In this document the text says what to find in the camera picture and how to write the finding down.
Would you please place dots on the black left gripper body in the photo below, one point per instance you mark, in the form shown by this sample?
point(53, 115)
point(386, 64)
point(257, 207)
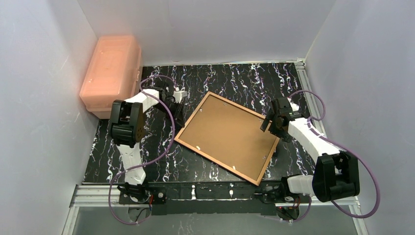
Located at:
point(176, 108)

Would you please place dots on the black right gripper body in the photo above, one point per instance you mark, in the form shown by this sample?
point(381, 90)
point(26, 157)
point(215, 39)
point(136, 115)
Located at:
point(270, 120)

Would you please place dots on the wooden picture frame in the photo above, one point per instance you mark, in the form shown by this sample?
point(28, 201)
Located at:
point(194, 146)

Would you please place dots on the brown fibreboard backing board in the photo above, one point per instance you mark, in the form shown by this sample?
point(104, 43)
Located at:
point(227, 136)

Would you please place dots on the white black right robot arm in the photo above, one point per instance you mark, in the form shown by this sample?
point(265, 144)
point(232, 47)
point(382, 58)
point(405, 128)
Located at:
point(336, 173)

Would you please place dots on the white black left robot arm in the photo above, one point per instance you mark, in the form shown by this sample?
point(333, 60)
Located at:
point(127, 122)

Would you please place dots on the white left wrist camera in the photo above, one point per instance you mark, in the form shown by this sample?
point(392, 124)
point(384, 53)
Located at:
point(179, 96)

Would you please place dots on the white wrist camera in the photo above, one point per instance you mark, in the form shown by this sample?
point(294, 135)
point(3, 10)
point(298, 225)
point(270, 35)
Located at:
point(294, 106)
point(179, 96)

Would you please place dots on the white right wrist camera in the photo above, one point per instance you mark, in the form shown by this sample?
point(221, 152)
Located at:
point(294, 106)

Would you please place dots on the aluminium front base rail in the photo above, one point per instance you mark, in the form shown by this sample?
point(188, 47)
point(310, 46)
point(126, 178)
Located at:
point(95, 210)

